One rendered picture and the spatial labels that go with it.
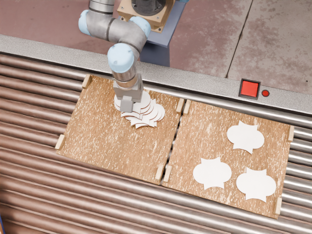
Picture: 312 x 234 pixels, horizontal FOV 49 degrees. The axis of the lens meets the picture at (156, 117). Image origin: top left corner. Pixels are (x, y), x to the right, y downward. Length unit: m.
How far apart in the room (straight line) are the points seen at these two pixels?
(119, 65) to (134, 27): 0.14
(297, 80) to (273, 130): 1.26
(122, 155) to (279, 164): 0.57
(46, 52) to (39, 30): 1.30
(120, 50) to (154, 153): 0.44
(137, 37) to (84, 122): 0.45
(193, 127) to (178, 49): 1.33
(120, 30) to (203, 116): 0.48
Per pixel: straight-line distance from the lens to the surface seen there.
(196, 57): 2.54
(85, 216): 1.29
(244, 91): 1.40
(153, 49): 1.74
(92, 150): 1.32
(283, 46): 2.69
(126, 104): 1.19
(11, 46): 1.66
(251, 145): 1.30
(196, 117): 1.32
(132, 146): 1.29
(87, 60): 1.51
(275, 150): 1.33
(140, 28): 1.08
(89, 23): 1.12
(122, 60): 0.99
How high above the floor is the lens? 2.16
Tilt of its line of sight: 68 degrees down
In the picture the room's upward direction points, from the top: 8 degrees counter-clockwise
